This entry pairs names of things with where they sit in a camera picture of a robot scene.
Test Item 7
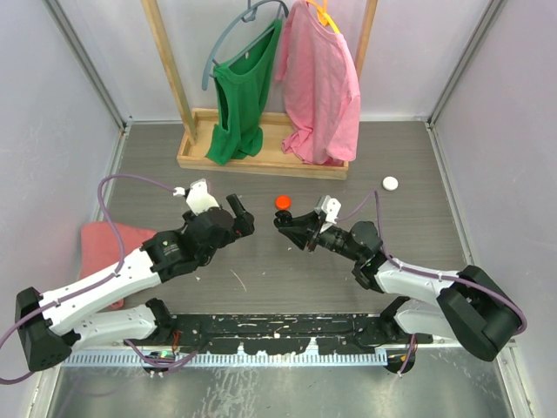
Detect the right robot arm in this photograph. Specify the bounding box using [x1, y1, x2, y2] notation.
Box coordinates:
[273, 211, 527, 361]

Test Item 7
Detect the red folded cloth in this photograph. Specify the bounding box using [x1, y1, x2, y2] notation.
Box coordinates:
[77, 220, 157, 311]

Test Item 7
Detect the grey-blue hanger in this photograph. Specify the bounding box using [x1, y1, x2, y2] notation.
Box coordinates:
[201, 0, 290, 91]

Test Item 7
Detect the wooden clothes rack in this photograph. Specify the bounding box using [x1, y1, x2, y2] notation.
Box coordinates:
[141, 0, 379, 181]

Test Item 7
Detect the orange earbud case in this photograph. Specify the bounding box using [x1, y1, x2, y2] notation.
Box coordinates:
[275, 195, 292, 210]

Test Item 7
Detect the yellow hanger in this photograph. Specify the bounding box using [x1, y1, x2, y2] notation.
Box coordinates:
[305, 0, 340, 34]

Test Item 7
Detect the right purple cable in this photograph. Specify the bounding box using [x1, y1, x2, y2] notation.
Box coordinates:
[339, 188, 528, 375]

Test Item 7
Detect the pink t-shirt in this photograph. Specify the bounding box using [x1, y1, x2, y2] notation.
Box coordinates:
[275, 1, 361, 165]

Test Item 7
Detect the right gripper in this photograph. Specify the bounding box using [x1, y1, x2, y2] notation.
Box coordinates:
[279, 209, 363, 263]

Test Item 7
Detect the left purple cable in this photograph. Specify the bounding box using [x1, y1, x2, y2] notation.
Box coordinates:
[0, 173, 205, 387]

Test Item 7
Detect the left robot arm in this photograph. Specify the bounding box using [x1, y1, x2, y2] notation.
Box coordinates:
[16, 194, 255, 372]

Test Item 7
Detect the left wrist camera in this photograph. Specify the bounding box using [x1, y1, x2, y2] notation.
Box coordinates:
[172, 179, 220, 215]

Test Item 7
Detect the white cable duct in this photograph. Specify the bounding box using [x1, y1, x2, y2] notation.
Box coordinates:
[62, 347, 388, 367]

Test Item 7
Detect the purple cable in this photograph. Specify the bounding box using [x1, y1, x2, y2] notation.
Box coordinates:
[339, 188, 528, 375]
[0, 173, 205, 387]

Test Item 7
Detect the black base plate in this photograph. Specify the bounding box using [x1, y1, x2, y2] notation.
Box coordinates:
[142, 313, 410, 355]

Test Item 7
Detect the green t-shirt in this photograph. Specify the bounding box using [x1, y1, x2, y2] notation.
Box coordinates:
[206, 18, 283, 165]

